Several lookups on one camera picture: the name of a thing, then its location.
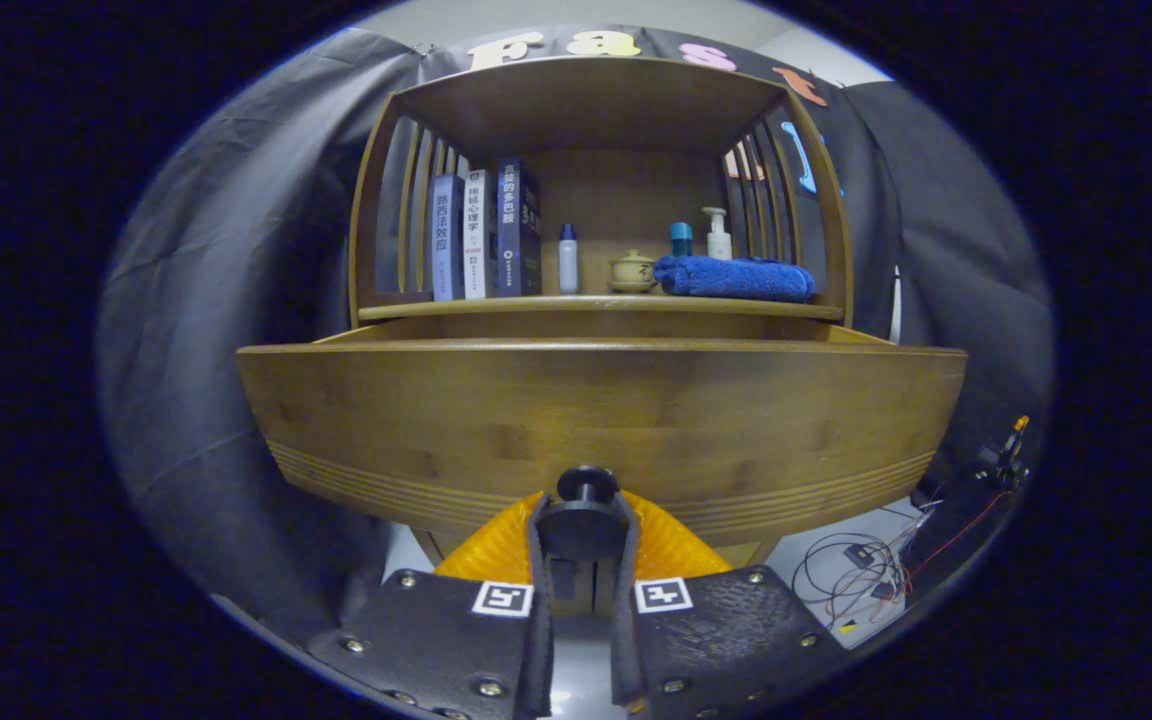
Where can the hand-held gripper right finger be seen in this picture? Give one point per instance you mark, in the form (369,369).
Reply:
(624,650)

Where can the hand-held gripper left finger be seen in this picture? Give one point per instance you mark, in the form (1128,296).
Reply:
(539,650)

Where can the wooden drawer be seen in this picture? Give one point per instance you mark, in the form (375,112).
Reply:
(586,410)

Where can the wooden countertop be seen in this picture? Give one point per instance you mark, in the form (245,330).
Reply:
(596,306)

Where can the wooden cabinet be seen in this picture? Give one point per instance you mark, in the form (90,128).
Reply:
(586,110)

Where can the beige lidded tea cup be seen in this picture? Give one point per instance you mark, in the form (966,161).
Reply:
(631,272)

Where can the white bottle with blue cap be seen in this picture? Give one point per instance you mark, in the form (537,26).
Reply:
(568,265)

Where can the blue towel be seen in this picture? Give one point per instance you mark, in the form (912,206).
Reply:
(736,280)

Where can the black device with orange tip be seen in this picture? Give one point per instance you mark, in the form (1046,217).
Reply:
(986,465)

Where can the teal bottle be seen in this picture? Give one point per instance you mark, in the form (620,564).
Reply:
(681,240)

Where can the white pump bottle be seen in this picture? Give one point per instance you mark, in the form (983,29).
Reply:
(718,242)

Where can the white book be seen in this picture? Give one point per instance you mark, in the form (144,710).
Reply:
(479,235)

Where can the light blue book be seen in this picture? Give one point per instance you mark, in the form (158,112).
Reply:
(446,240)

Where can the dark blue book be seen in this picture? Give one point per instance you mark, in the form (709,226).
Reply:
(514,230)

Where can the black backdrop cloth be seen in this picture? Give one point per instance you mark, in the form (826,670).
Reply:
(216,350)

